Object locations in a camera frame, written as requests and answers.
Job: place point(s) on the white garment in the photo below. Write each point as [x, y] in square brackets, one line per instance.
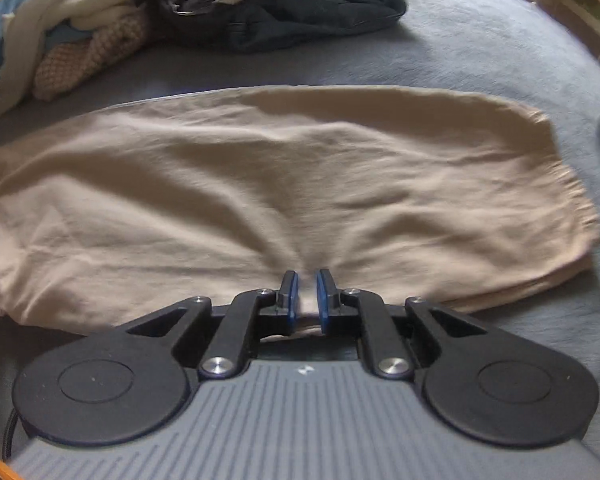
[30, 20]

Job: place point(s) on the dark teal garment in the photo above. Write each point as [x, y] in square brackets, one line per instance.
[320, 15]

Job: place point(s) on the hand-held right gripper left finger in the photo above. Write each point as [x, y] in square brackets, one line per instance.
[291, 305]

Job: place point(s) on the pink knit sweater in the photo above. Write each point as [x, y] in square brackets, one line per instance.
[80, 60]

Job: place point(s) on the light blue garment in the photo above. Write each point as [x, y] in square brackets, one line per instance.
[67, 37]

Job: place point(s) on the grey bed blanket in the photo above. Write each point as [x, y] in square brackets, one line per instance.
[480, 60]

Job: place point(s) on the beige pants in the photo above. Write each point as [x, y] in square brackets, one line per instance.
[280, 185]

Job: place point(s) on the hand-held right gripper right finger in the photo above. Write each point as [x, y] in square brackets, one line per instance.
[322, 305]

